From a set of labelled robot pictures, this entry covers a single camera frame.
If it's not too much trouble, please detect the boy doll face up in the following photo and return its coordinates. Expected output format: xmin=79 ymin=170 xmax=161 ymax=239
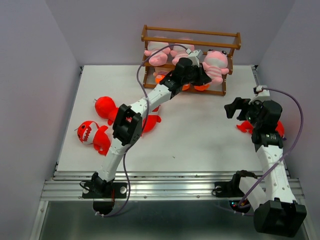
xmin=182 ymin=84 xmax=190 ymax=91

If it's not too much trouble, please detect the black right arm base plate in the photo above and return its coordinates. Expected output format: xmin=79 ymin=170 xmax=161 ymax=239
xmin=211 ymin=181 xmax=245 ymax=198

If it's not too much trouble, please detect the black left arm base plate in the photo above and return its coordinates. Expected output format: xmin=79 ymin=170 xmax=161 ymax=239
xmin=79 ymin=180 xmax=127 ymax=199

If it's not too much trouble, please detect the pink pig plush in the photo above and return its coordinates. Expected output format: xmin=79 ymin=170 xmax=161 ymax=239
xmin=170 ymin=43 xmax=195 ymax=65
xmin=202 ymin=49 xmax=229 ymax=85
xmin=144 ymin=40 xmax=171 ymax=67

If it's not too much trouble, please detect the aluminium rail frame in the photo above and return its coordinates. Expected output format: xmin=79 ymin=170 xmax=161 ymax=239
xmin=41 ymin=65 xmax=311 ymax=240

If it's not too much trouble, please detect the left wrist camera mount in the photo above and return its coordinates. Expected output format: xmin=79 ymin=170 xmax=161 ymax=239
xmin=186 ymin=48 xmax=203 ymax=67

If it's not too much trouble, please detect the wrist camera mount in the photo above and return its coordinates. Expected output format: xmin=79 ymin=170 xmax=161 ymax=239
xmin=249 ymin=85 xmax=270 ymax=104
xmin=186 ymin=48 xmax=203 ymax=67

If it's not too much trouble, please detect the boy doll black hair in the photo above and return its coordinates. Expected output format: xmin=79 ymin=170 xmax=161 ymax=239
xmin=153 ymin=66 xmax=172 ymax=84

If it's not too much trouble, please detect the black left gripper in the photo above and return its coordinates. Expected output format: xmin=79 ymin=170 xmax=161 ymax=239
xmin=181 ymin=62 xmax=211 ymax=86

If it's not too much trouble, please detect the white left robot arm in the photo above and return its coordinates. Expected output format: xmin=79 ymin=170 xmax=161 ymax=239
xmin=80 ymin=57 xmax=211 ymax=198

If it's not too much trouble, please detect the red shark plush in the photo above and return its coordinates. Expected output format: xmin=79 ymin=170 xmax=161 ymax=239
xmin=141 ymin=105 xmax=162 ymax=136
xmin=75 ymin=120 xmax=111 ymax=156
xmin=94 ymin=96 xmax=119 ymax=126
xmin=236 ymin=120 xmax=286 ymax=140

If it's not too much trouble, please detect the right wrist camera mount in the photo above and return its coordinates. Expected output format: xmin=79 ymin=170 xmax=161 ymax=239
xmin=249 ymin=85 xmax=270 ymax=104

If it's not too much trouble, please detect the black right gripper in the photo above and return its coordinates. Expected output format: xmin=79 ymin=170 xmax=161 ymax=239
xmin=223 ymin=96 xmax=264 ymax=128

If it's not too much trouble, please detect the wooden three-tier shelf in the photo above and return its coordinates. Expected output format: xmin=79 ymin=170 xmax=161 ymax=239
xmin=141 ymin=25 xmax=242 ymax=96

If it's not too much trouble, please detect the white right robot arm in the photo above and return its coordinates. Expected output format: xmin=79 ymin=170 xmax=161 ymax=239
xmin=224 ymin=97 xmax=307 ymax=238

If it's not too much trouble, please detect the boy doll from corner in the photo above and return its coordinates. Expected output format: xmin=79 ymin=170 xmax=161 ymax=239
xmin=194 ymin=84 xmax=210 ymax=92

